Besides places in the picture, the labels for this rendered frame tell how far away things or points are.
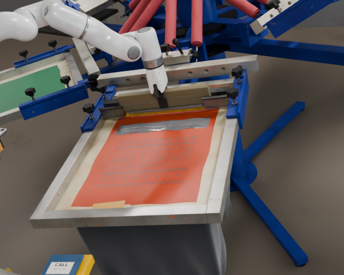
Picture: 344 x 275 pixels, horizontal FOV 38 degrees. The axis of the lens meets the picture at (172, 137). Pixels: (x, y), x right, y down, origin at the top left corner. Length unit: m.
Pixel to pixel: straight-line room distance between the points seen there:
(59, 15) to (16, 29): 0.14
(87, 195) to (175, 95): 0.51
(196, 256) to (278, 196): 1.35
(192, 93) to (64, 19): 0.53
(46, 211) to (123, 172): 0.29
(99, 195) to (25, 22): 0.58
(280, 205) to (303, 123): 0.83
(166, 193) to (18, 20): 0.69
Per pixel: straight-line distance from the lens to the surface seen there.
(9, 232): 3.34
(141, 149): 1.77
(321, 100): 3.75
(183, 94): 1.86
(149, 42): 1.78
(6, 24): 1.65
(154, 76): 1.81
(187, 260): 1.68
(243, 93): 1.85
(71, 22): 1.69
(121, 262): 1.74
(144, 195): 1.55
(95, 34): 1.71
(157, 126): 1.85
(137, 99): 1.92
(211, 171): 1.57
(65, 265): 1.40
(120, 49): 1.70
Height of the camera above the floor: 1.88
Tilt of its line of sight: 31 degrees down
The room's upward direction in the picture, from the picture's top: 15 degrees counter-clockwise
